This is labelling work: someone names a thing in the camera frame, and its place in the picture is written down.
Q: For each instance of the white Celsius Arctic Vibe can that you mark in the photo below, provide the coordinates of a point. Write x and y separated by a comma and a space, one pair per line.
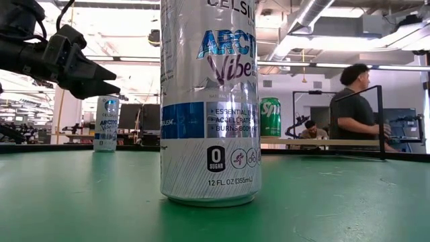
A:
201, 84
106, 127

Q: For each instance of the white round column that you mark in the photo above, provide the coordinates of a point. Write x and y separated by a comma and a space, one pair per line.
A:
69, 124

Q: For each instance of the yellow hanging pendant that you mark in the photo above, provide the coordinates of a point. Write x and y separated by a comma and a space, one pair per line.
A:
304, 80

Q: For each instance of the dark blue partition screen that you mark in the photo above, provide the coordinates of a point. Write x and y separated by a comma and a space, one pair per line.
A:
403, 131

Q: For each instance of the black background rig frame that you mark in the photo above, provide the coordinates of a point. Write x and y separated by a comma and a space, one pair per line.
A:
294, 107

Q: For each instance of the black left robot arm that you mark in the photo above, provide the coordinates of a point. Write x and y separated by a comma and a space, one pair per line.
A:
20, 53

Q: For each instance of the person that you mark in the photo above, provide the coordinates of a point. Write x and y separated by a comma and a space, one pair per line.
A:
312, 132
352, 114

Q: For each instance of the grey wall vent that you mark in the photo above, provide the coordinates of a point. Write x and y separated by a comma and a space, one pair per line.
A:
267, 83
317, 84

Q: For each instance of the black background robot arm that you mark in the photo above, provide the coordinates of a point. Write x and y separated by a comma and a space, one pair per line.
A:
297, 122

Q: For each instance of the black aluminium table frame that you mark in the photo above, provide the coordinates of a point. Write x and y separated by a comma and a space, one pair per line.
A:
50, 148

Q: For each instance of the black computer monitor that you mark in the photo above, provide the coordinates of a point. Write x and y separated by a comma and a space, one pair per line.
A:
151, 116
131, 116

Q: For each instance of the black background stand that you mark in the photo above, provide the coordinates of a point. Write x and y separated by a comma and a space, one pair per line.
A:
420, 127

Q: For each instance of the silver ventilation duct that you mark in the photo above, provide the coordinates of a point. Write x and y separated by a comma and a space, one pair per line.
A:
312, 13

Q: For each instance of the wooden background desk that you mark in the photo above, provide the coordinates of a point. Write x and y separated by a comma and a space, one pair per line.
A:
80, 136

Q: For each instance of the green Sprite can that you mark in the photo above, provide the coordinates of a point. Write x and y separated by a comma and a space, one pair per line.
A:
270, 124

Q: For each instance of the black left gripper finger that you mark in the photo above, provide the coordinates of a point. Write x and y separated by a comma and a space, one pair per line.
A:
90, 72
90, 90

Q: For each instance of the green table mat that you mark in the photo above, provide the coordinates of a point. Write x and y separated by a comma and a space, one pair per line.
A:
100, 201

